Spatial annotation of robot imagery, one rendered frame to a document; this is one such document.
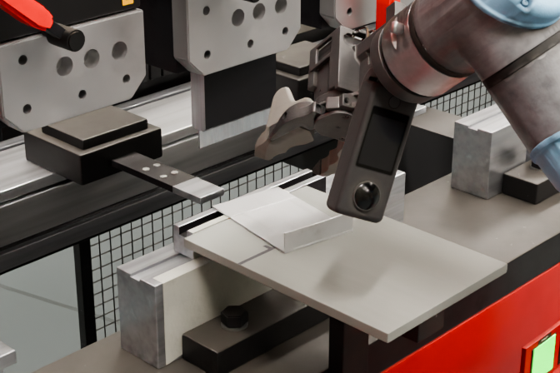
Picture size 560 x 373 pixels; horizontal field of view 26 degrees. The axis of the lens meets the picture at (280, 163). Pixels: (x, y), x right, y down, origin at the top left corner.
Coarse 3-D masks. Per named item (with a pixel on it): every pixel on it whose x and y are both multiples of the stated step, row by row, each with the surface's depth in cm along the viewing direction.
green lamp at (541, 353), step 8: (552, 336) 136; (544, 344) 134; (552, 344) 136; (536, 352) 133; (544, 352) 135; (552, 352) 137; (536, 360) 134; (544, 360) 136; (552, 360) 137; (536, 368) 134; (544, 368) 136
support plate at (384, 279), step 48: (192, 240) 120; (240, 240) 120; (336, 240) 120; (384, 240) 120; (432, 240) 120; (288, 288) 112; (336, 288) 111; (384, 288) 111; (432, 288) 111; (384, 336) 104
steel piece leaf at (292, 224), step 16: (272, 208) 127; (288, 208) 127; (304, 208) 127; (240, 224) 123; (256, 224) 123; (272, 224) 123; (288, 224) 123; (304, 224) 123; (320, 224) 119; (336, 224) 121; (352, 224) 122; (272, 240) 120; (288, 240) 117; (304, 240) 119; (320, 240) 120
